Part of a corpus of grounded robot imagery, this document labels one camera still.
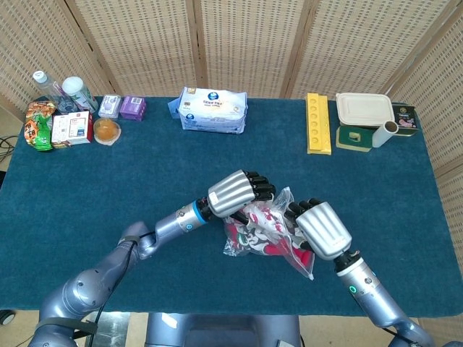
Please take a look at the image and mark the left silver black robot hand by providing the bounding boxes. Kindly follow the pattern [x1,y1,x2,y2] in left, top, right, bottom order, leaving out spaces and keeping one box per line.
[208,169,278,226]

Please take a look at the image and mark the pale purple soap box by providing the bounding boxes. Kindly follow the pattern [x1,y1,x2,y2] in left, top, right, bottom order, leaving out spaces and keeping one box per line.
[98,94,122,119]

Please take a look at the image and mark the green beige box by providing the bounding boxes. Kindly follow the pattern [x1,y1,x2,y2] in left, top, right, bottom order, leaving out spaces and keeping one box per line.
[335,125,375,152]

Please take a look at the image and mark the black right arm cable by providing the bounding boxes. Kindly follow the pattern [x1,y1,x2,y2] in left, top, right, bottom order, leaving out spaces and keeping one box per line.
[379,324,408,341]

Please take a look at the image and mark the white roll with cardboard core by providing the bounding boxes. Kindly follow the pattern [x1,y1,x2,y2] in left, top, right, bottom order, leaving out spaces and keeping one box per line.
[372,121,399,148]

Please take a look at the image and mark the clear plastic water bottle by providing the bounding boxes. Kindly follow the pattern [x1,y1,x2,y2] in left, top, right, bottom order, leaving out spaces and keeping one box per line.
[32,70,69,113]

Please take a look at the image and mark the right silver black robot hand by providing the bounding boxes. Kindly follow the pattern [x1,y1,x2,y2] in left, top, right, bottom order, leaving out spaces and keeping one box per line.
[284,197,354,262]

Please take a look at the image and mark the grey robot torso base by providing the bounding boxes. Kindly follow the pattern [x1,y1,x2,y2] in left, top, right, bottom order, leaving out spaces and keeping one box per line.
[144,312,303,347]

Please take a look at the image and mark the blue carpet table cover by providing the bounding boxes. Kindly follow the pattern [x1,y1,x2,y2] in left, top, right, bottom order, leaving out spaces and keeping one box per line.
[0,95,459,320]

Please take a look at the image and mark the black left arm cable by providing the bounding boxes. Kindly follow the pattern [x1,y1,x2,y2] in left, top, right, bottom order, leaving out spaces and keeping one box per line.
[74,231,157,347]

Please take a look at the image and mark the orange jelly cup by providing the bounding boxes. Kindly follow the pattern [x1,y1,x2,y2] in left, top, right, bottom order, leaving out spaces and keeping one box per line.
[93,118,122,147]

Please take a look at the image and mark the white blue tissue pack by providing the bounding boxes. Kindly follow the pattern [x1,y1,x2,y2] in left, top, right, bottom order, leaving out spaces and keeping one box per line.
[168,85,249,134]

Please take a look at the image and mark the white lidded green drink cup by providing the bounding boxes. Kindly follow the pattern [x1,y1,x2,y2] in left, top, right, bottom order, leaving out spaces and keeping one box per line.
[61,76,99,113]

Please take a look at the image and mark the clear plastic zip bag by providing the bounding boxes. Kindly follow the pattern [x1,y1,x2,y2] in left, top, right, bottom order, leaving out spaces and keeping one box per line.
[222,186,315,281]

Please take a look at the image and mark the yellow tray with round holes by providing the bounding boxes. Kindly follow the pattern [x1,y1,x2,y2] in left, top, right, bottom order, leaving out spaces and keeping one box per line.
[306,93,333,155]

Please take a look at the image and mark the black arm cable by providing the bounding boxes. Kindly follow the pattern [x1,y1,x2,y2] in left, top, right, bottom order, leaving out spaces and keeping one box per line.
[379,324,408,341]
[74,231,157,347]

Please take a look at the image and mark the black floor cables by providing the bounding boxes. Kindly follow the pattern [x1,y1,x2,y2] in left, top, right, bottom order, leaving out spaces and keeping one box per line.
[0,135,17,162]

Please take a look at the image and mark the grey metal table base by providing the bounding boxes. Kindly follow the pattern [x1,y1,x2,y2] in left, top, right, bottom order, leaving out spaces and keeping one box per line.
[88,312,131,347]

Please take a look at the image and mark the beige lidded lunch box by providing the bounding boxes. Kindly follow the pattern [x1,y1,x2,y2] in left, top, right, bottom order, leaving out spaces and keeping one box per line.
[335,93,395,128]

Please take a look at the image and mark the orange green snack bag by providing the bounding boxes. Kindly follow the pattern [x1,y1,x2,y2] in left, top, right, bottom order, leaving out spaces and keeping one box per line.
[24,100,59,153]

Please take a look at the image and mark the woven folding screen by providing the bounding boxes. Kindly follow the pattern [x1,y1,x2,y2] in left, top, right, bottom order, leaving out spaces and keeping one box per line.
[0,0,463,347]

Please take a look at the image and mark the red white black clothes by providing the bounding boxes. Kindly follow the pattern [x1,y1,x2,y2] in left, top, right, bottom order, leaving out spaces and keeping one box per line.
[224,202,314,269]

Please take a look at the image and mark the dark luncheon meat tin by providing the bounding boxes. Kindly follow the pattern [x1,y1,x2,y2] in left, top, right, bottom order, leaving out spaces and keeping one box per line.
[390,104,420,138]

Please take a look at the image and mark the purple cardboard box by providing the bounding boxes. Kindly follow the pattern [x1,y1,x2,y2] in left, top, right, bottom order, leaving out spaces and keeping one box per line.
[119,95,148,121]

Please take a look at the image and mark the white red cardboard box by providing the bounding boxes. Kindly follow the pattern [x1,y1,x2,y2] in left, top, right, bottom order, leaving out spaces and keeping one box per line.
[51,111,94,150]

